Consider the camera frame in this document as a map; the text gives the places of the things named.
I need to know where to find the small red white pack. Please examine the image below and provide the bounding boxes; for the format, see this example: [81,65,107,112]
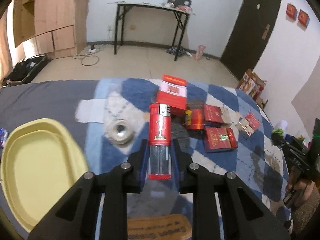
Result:
[236,112,261,138]

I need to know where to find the red transparent lighter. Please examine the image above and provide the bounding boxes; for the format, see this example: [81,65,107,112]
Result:
[148,103,171,180]

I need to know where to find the red white cigarette pack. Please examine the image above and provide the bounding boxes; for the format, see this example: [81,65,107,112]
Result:
[156,75,188,115]

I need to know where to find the yellow plastic tray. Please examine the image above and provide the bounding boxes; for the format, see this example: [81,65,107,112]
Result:
[1,118,88,232]

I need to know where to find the red pack with green logo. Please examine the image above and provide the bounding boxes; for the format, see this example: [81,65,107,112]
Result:
[204,127,238,153]

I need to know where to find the blue white checkered blanket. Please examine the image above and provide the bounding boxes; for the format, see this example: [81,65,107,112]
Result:
[83,77,293,240]

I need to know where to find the brown cardboard box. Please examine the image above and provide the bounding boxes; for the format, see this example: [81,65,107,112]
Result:
[236,69,268,110]

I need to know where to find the clear tape roll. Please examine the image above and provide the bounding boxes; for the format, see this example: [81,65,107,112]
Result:
[106,119,134,145]

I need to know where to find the white tissue paper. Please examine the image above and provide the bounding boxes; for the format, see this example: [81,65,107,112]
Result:
[75,99,106,124]

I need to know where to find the dark red orange box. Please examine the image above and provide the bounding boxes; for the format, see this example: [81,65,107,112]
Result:
[184,100,205,131]

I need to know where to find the grey bed sheet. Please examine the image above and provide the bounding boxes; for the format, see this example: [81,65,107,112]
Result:
[1,80,101,174]

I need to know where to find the dark brown door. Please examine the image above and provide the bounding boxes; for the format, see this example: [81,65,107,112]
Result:
[220,0,281,80]

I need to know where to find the pink bag on floor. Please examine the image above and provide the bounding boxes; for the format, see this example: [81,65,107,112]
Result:
[195,45,206,61]

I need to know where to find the black open suitcase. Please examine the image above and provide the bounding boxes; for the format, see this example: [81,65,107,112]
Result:
[1,55,51,87]

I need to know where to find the black folding table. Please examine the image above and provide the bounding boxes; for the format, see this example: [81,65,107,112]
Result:
[110,2,194,61]

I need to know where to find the wooden wardrobe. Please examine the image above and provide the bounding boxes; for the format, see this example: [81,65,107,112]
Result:
[12,0,88,59]

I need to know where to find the black box on table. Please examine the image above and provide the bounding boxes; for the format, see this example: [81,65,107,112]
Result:
[167,0,192,8]

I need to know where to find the red wall picture right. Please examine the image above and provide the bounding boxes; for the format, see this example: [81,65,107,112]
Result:
[298,9,310,28]

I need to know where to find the red wall picture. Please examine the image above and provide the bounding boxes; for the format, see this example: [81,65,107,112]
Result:
[298,9,310,28]
[286,3,297,21]

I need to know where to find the red wall picture left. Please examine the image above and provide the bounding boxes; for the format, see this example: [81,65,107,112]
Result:
[286,3,297,21]

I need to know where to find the white power strip with cable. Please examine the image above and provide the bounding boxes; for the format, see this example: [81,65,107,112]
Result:
[71,44,106,67]

